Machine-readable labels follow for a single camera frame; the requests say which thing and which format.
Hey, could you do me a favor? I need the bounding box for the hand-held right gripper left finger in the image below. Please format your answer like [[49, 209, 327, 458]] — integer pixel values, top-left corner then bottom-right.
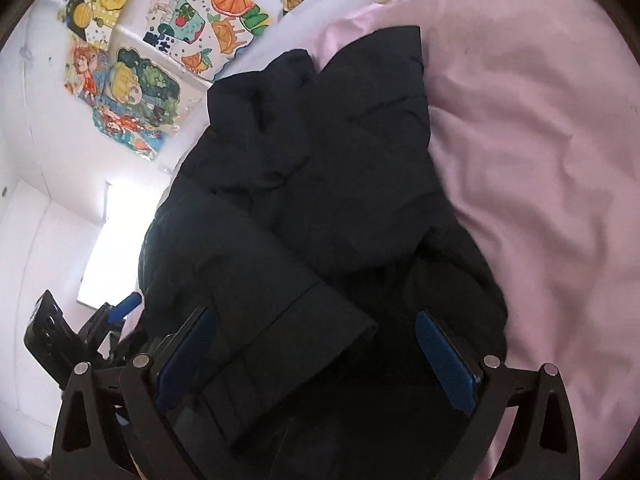
[[52, 306, 221, 480]]

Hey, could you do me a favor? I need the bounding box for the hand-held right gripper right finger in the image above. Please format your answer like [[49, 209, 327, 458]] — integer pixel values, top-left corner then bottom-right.
[[415, 310, 581, 480]]

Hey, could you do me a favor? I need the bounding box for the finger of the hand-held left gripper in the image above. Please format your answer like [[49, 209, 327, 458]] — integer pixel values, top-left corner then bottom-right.
[[102, 291, 144, 325]]

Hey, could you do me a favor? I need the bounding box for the black padded jacket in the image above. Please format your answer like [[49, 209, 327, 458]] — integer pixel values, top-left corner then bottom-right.
[[140, 25, 508, 480]]

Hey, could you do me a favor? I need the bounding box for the pink duvet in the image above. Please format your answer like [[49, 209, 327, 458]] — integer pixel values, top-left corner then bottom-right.
[[320, 0, 636, 480]]

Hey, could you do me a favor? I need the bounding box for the cartoon characters wall poster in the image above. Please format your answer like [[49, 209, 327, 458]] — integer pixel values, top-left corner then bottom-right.
[[64, 44, 182, 162]]

